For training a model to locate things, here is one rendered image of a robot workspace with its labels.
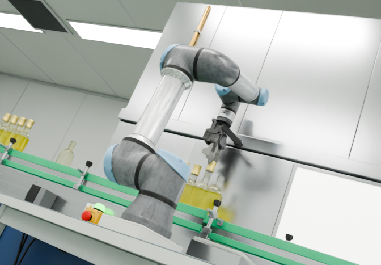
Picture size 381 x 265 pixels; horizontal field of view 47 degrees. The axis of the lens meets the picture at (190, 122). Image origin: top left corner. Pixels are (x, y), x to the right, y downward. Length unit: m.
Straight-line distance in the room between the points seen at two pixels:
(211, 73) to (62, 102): 5.53
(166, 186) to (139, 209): 0.10
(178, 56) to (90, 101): 5.16
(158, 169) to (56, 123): 5.53
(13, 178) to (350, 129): 1.49
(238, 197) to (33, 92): 5.74
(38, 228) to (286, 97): 1.21
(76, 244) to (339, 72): 1.38
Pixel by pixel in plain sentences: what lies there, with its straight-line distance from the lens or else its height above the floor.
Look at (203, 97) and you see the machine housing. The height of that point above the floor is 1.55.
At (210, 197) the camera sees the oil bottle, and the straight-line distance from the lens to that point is 1.78.
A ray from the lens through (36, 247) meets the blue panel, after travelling 1.95.
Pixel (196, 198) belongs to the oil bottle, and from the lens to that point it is 1.80.
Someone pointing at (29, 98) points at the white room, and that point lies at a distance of 7.32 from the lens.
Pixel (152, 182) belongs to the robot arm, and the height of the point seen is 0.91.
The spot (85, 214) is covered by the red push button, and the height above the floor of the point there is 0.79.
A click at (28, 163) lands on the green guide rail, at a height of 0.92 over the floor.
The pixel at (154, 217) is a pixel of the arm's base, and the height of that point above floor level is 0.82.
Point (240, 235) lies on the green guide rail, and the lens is 1.69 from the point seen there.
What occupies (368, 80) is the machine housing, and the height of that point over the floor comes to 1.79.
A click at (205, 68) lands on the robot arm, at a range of 1.45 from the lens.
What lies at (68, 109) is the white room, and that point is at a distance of 6.75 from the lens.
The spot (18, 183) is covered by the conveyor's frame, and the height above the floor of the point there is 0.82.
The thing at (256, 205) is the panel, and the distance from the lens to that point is 1.88.
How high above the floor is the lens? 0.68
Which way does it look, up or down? 20 degrees up
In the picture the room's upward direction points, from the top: 23 degrees clockwise
